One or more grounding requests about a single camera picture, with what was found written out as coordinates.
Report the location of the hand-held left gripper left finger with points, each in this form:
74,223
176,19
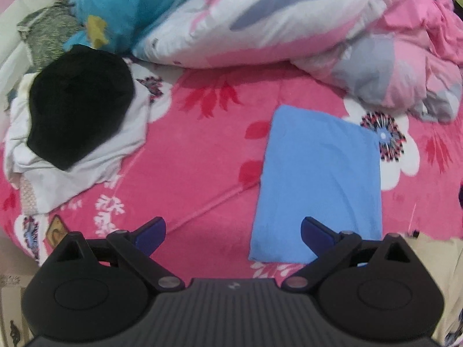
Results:
153,236

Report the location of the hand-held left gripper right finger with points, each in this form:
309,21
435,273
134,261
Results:
314,236

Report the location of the light blue t-shirt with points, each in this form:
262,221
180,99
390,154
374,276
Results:
318,173

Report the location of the white garment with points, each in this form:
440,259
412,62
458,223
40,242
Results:
108,151

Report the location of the pink floral blanket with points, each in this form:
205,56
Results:
202,144

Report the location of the beige cloth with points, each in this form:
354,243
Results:
445,278

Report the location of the black garment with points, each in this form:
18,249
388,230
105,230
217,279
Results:
79,104

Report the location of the white and pink quilt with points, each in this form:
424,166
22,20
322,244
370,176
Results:
271,18

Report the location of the grey patterned cloth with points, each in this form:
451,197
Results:
50,32

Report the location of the turquoise dotted pillow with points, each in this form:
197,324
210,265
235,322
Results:
144,3

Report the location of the white and pink headboard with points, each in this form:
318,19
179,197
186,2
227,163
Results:
11,43

